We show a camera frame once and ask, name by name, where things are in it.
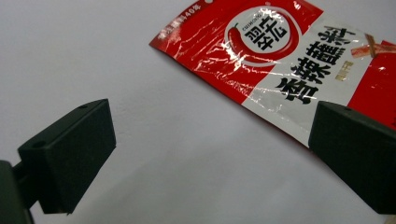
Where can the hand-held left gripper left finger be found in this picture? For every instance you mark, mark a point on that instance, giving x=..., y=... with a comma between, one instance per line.
x=68, y=155

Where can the red and white seasoning packet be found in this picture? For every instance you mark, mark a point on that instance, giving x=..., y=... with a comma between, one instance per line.
x=264, y=62

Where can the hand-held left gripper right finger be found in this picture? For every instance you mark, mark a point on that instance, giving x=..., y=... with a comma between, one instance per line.
x=355, y=155

